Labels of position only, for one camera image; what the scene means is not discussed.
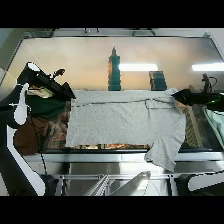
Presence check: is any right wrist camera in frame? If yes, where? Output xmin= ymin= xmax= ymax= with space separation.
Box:
xmin=200 ymin=72 xmax=218 ymax=95

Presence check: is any dark green garment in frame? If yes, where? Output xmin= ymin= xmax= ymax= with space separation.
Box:
xmin=25 ymin=94 xmax=68 ymax=120

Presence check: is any cream garment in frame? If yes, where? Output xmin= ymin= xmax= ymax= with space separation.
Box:
xmin=27 ymin=86 xmax=55 ymax=100

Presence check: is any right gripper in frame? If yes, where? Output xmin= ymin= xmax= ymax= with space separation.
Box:
xmin=180 ymin=88 xmax=202 ymax=105

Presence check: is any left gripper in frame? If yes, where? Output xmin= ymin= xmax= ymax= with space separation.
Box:
xmin=45 ymin=77 xmax=68 ymax=98

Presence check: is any black cable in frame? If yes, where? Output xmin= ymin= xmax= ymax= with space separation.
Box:
xmin=30 ymin=115 xmax=49 ymax=177

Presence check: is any grey T-shirt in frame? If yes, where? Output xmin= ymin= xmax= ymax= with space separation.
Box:
xmin=65 ymin=87 xmax=187 ymax=173

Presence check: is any pale green garment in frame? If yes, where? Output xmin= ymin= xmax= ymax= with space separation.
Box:
xmin=202 ymin=105 xmax=224 ymax=152

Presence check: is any silver frame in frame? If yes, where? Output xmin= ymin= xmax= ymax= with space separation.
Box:
xmin=0 ymin=28 xmax=224 ymax=197

